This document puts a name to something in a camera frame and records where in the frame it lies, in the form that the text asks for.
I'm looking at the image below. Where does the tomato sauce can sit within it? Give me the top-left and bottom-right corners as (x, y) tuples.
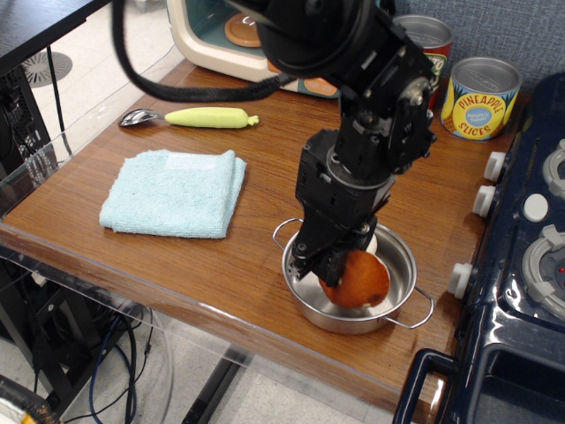
(393, 14), (453, 109)

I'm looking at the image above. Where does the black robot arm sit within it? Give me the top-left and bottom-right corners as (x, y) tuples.
(237, 1), (435, 287)

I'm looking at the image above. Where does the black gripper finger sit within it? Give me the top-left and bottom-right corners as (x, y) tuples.
(315, 247), (353, 287)
(286, 229), (334, 280)

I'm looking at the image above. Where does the black desk at left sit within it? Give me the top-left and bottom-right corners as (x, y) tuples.
(1, 0), (109, 75)

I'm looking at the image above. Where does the blue cable under table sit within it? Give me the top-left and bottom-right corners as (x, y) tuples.
(87, 313), (138, 424)

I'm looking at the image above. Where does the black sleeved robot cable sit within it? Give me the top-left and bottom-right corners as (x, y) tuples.
(110, 0), (297, 103)

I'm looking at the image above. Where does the brown plush mushroom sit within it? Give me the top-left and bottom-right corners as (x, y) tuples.
(319, 235), (391, 308)

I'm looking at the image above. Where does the white stove knob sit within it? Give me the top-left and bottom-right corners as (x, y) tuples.
(472, 185), (495, 218)
(448, 263), (473, 299)
(483, 151), (506, 183)

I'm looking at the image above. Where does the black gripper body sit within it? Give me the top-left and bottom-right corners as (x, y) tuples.
(294, 130), (396, 252)

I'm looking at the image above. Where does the spoon with green handle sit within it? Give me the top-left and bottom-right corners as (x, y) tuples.
(119, 107), (260, 129)

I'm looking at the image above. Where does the light blue folded cloth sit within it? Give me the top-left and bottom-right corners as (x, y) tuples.
(99, 150), (246, 239)

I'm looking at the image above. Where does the dark blue toy stove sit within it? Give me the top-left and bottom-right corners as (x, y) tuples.
(394, 73), (564, 423)

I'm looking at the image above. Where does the pineapple slices can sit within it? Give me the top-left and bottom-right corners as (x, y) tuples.
(441, 57), (523, 141)

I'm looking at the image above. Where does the white stove knob middle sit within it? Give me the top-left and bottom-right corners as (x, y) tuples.
(472, 185), (495, 218)

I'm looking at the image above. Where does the white stove knob top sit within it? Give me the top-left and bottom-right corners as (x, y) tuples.
(483, 151), (506, 183)

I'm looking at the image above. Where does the teal toy microwave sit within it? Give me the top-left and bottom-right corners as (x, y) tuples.
(166, 0), (341, 99)

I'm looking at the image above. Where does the stainless steel pan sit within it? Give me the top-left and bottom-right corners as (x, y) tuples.
(272, 218), (435, 335)

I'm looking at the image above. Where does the white stove knob bottom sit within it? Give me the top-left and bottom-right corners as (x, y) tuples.
(448, 263), (473, 299)

